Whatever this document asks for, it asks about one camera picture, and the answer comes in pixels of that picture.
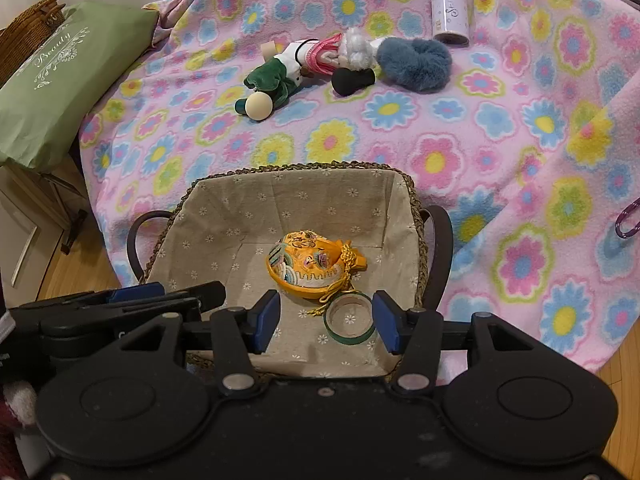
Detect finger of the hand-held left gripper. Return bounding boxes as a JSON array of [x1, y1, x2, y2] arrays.
[[64, 281, 227, 311], [40, 297, 202, 333]]

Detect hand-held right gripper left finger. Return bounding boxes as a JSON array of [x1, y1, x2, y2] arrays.
[[117, 291, 282, 392]]

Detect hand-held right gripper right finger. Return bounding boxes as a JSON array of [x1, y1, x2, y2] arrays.
[[372, 290, 532, 392]]

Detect lined woven basket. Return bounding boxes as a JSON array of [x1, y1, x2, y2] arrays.
[[127, 161, 454, 379]]

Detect white fluffy plush toy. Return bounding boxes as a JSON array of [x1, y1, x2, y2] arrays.
[[339, 27, 379, 71]]

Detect green tape roll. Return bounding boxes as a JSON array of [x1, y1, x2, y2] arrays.
[[322, 292, 377, 346]]

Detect orange embroidered pouch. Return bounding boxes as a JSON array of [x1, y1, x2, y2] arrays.
[[266, 230, 369, 319]]

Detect pink floral fleece blanket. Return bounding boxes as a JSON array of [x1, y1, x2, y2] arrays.
[[75, 0, 640, 376]]

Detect green printed pillow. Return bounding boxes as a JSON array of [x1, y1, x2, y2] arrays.
[[0, 2, 160, 170]]

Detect green doll with wooden head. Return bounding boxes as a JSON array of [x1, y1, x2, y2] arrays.
[[234, 56, 303, 122]]

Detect blue fluffy scrunchie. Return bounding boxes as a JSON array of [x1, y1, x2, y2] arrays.
[[375, 37, 453, 93]]

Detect purple white spray bottle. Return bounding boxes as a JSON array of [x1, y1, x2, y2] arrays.
[[430, 0, 471, 45]]

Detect black folding stand frame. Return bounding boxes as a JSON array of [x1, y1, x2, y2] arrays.
[[39, 170, 89, 256]]

